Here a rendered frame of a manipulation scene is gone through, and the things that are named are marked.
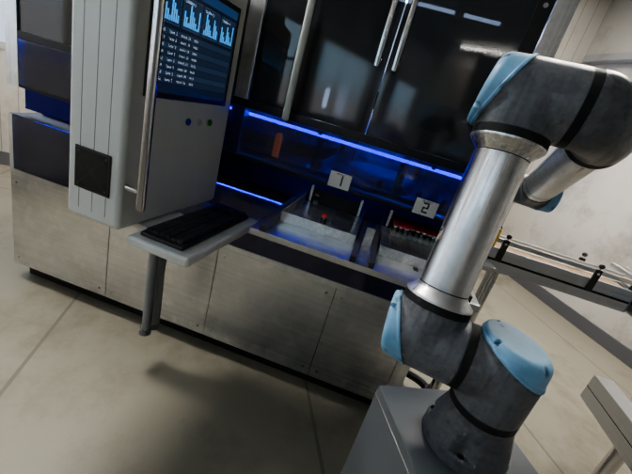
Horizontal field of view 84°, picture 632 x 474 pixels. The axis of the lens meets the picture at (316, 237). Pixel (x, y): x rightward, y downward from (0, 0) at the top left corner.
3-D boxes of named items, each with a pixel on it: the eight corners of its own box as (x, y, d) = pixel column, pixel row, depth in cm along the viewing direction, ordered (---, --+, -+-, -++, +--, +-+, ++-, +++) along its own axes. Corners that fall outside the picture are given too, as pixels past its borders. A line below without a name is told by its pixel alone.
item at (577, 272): (453, 257, 146) (469, 222, 140) (448, 245, 160) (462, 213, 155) (625, 314, 138) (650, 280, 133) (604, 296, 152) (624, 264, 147)
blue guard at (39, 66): (20, 84, 155) (19, 38, 148) (457, 224, 133) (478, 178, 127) (18, 84, 154) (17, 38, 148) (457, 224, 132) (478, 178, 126)
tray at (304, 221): (304, 199, 151) (306, 192, 149) (362, 219, 148) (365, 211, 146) (279, 220, 119) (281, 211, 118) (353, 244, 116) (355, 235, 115)
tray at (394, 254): (380, 226, 146) (383, 217, 145) (441, 245, 143) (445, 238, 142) (376, 254, 114) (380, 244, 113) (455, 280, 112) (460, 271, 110)
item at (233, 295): (140, 225, 283) (150, 113, 252) (388, 314, 260) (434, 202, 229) (13, 276, 189) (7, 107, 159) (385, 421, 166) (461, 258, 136)
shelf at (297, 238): (292, 200, 152) (292, 196, 151) (452, 253, 144) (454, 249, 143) (248, 232, 107) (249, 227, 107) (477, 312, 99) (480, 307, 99)
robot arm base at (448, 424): (525, 483, 60) (554, 443, 56) (449, 483, 56) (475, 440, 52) (473, 408, 73) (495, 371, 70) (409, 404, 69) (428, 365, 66)
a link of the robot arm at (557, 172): (716, 70, 45) (559, 183, 91) (617, 50, 48) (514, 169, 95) (682, 152, 44) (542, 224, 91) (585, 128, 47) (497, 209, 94)
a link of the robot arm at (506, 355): (528, 447, 54) (574, 379, 49) (441, 402, 58) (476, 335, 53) (518, 397, 64) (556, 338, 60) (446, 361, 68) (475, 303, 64)
